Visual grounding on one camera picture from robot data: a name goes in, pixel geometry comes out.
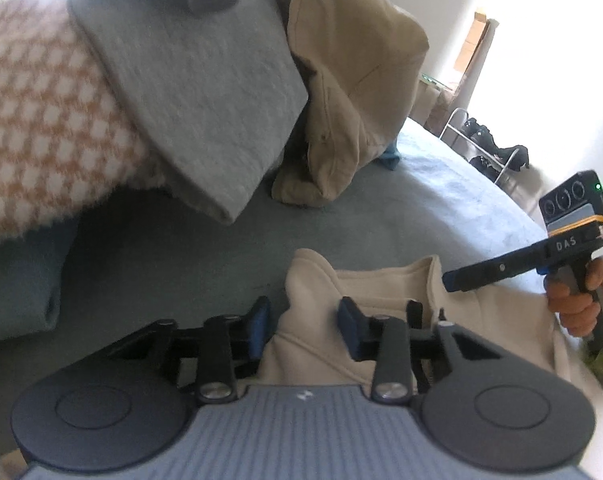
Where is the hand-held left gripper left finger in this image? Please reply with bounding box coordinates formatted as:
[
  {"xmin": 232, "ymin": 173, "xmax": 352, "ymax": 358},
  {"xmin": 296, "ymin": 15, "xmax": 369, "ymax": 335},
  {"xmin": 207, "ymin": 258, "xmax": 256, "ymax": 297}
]
[{"xmin": 106, "ymin": 295, "xmax": 272, "ymax": 406}]

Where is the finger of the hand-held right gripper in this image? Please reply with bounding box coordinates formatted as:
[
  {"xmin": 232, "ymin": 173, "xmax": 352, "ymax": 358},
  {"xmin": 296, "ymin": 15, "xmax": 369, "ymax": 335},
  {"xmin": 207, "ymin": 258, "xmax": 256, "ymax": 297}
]
[{"xmin": 441, "ymin": 245, "xmax": 551, "ymax": 294}]

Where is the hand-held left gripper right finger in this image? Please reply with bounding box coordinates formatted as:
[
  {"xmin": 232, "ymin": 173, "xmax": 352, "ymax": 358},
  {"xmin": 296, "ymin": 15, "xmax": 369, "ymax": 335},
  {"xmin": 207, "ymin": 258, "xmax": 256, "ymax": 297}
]
[{"xmin": 339, "ymin": 297, "xmax": 505, "ymax": 404}]

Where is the cream zip jacket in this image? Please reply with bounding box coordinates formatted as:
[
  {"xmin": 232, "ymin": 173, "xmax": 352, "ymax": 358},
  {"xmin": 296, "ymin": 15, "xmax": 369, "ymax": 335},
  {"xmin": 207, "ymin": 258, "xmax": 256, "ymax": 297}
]
[{"xmin": 0, "ymin": 247, "xmax": 598, "ymax": 480}]

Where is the person's right hand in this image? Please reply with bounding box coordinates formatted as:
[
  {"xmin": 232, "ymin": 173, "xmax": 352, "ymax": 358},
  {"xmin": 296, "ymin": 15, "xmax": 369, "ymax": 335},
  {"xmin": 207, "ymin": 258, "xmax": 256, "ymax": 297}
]
[{"xmin": 544, "ymin": 255, "xmax": 603, "ymax": 339}]

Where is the row of black shoes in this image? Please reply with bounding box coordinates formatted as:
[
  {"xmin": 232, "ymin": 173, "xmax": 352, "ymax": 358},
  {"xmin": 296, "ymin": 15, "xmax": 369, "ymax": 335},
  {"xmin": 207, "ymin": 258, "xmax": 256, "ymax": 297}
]
[{"xmin": 463, "ymin": 116, "xmax": 531, "ymax": 182}]

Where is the metal shoe rack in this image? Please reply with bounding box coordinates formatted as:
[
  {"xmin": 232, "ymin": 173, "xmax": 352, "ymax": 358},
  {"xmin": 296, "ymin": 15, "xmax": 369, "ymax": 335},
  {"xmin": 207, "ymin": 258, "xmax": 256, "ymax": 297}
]
[{"xmin": 438, "ymin": 106, "xmax": 531, "ymax": 197}]

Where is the light blue garment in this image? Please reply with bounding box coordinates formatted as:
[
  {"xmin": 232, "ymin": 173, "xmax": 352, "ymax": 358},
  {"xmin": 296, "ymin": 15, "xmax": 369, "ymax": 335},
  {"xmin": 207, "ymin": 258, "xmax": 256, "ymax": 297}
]
[{"xmin": 375, "ymin": 141, "xmax": 403, "ymax": 172}]

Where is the tall cardboard box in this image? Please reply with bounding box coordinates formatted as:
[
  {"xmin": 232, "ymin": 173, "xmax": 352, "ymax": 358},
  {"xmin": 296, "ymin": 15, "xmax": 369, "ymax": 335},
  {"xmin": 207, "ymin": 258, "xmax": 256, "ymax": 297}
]
[{"xmin": 453, "ymin": 9, "xmax": 498, "ymax": 92}]

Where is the slate blue folded garment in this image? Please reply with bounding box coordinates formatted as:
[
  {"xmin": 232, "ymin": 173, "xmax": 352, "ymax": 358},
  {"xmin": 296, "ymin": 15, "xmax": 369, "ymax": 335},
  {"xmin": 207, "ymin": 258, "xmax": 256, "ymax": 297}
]
[{"xmin": 0, "ymin": 214, "xmax": 81, "ymax": 347}]

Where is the tan garment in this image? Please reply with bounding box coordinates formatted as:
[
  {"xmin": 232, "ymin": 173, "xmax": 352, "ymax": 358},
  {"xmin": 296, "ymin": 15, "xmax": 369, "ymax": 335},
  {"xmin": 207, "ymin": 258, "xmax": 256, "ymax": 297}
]
[{"xmin": 258, "ymin": 0, "xmax": 431, "ymax": 207}]

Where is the grey garment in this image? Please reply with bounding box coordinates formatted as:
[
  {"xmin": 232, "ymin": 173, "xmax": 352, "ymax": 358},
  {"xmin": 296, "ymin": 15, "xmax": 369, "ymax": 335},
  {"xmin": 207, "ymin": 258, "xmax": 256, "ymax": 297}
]
[{"xmin": 66, "ymin": 0, "xmax": 311, "ymax": 224}]

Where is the beige checked sweater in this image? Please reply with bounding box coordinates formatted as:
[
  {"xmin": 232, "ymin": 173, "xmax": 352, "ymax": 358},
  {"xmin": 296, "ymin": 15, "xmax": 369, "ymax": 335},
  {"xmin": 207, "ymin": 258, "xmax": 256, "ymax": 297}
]
[{"xmin": 0, "ymin": 0, "xmax": 168, "ymax": 244}]

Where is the orange cable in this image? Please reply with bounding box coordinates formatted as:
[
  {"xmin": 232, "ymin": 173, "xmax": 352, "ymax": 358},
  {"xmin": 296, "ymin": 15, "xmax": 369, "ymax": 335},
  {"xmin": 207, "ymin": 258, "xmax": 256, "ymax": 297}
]
[{"xmin": 548, "ymin": 211, "xmax": 603, "ymax": 237}]

